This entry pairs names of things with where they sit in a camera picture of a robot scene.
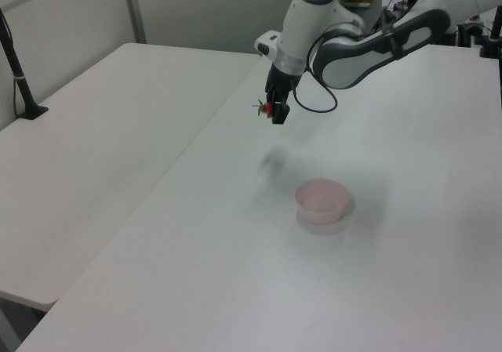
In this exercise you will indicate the black camera pole with clamp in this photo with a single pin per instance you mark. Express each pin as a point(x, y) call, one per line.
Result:
point(493, 34)

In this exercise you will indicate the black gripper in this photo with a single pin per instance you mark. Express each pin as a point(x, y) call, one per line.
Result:
point(281, 79)

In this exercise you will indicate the pink plastic bowl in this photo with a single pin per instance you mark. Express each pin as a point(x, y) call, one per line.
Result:
point(321, 201)

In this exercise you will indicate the red strawberry with green leaves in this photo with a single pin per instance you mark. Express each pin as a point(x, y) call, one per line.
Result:
point(267, 108)

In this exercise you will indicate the black camera pole with base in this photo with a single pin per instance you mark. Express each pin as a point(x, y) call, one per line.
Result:
point(15, 70)

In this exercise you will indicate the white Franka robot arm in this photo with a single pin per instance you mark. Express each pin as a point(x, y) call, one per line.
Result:
point(353, 46)

